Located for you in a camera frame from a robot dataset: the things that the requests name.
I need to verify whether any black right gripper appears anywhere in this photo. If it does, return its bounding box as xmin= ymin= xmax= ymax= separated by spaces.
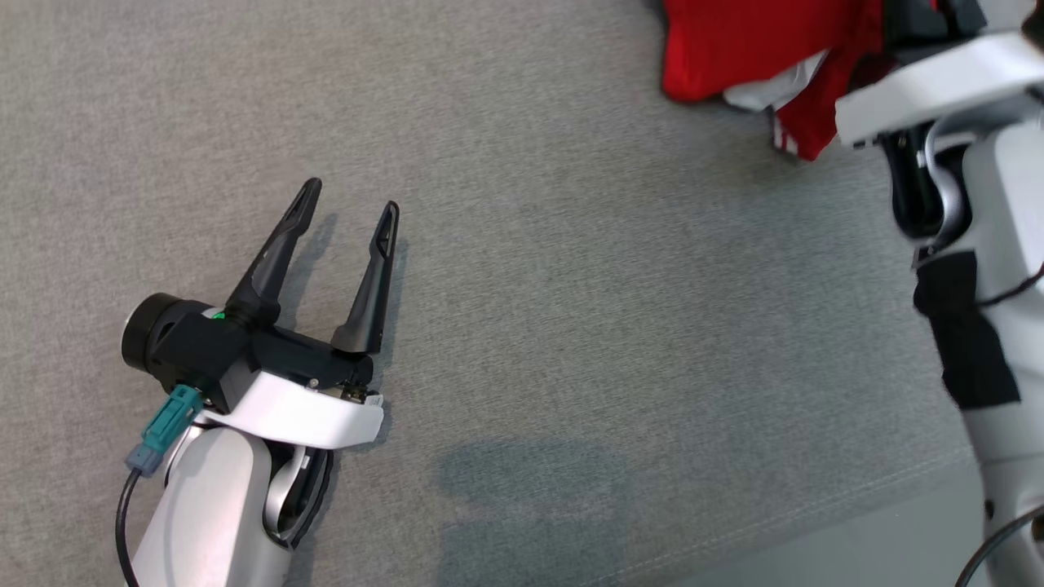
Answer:
xmin=883 ymin=0 xmax=989 ymax=50

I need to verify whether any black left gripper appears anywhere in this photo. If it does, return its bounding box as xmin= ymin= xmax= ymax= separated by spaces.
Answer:
xmin=121 ymin=178 xmax=400 ymax=392

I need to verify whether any red shorts striped white waistband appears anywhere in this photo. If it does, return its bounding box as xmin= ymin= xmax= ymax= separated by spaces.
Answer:
xmin=661 ymin=0 xmax=939 ymax=162

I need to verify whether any teal cable connector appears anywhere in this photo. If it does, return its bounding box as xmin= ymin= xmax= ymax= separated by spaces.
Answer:
xmin=126 ymin=385 xmax=205 ymax=479

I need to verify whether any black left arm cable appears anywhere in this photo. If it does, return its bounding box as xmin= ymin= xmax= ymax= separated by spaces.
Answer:
xmin=114 ymin=469 xmax=144 ymax=587

